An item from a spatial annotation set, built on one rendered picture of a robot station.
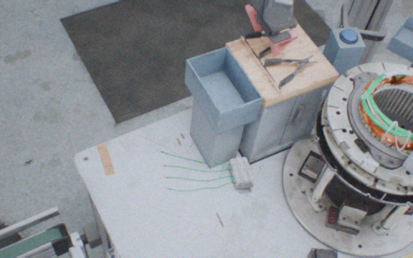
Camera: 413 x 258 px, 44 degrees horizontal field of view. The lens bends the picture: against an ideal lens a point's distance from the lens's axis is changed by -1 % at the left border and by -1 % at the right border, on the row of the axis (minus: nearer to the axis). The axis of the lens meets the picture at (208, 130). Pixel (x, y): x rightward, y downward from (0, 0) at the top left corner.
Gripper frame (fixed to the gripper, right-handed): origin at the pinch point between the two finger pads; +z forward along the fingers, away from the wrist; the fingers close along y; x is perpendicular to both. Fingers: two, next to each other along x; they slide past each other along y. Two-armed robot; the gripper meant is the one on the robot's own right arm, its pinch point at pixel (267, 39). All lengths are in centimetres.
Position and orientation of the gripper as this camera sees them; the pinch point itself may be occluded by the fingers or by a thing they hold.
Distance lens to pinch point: 122.1
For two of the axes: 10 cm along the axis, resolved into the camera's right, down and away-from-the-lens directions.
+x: 8.9, -3.5, 3.0
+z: -0.7, 5.3, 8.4
